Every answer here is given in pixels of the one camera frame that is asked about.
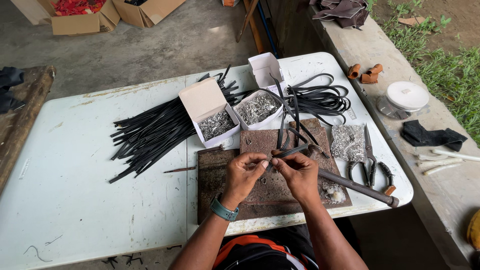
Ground black and orange shirt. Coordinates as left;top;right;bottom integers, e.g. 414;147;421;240
211;217;362;270

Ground plain cardboard box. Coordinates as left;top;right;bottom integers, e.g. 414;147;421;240
112;0;187;29

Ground wooden sticks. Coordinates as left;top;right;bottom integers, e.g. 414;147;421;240
235;0;266;55

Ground clear bag of metal rings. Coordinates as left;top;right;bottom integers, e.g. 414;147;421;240
330;124;367;163

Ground rusty iron hammer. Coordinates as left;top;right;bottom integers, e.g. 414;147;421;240
304;143;400;209

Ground black cloth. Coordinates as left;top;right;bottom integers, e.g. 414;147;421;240
0;66;26;115

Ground cardboard box of red pieces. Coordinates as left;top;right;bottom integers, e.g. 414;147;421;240
10;0;121;37

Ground short black leather strap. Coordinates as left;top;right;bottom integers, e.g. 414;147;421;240
266;143;310;173

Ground concrete ledge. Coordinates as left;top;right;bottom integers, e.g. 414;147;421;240
279;0;480;270

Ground bundle of long black straps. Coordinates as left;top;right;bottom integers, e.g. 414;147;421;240
240;73;352;159

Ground glass jar with white lid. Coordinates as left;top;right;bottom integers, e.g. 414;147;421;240
376;80;430;121

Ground brown brick shard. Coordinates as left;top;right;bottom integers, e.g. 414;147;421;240
397;16;427;27

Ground rusty metal plate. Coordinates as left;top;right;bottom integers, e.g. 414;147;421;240
196;118;353;226

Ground teal wristwatch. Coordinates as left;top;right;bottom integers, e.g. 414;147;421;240
209;194;240;222

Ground thin black thread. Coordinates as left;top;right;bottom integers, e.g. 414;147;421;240
22;234;64;263

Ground white stick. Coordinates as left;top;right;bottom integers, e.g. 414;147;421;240
416;153;464;168
423;162;464;176
431;148;480;163

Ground white crumpled plastic lump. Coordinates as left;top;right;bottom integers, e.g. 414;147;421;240
321;183;346;205

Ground person's left hand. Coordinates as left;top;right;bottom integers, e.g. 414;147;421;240
221;151;271;211

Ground worn wooden bench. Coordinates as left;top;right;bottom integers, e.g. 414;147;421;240
0;65;57;196

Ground black fabric piece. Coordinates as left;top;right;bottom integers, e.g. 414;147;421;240
400;119;469;153

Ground person's right hand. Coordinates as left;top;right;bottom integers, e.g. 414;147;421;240
270;151;320;206

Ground blue pipe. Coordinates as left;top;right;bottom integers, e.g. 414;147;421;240
256;0;280;59

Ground heap of dark leather pieces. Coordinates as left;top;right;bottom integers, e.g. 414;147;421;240
308;0;373;30

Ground thin brown awl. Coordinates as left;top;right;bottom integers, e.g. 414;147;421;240
163;166;197;174

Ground black leather scraps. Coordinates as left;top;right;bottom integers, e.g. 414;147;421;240
100;253;145;269

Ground yellow round object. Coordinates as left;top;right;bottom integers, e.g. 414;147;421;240
466;209;480;252

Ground pile of black leather strips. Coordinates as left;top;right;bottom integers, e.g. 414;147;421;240
108;64;242;185

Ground scissors with wrapped handles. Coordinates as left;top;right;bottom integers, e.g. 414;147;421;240
346;123;397;196

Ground white box of metal rings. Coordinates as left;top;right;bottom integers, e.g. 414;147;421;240
232;52;288;131
178;77;241;149

